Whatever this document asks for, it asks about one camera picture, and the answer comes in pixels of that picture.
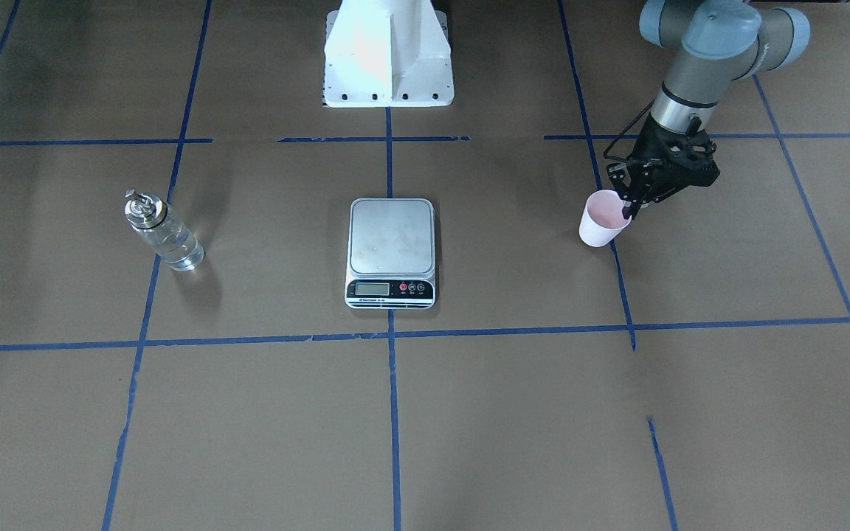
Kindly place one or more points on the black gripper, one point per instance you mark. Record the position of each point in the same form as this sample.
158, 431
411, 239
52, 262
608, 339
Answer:
651, 153

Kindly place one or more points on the pink plastic cup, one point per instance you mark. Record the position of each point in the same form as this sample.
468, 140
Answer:
602, 218

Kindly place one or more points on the clear glass sauce bottle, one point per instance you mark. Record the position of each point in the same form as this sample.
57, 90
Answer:
156, 222

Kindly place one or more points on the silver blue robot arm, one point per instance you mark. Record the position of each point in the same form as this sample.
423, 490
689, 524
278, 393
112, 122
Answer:
716, 43

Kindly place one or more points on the silver digital kitchen scale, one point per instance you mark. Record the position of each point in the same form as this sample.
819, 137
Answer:
392, 256

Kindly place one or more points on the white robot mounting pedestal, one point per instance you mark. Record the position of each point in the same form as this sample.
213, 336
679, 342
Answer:
387, 54

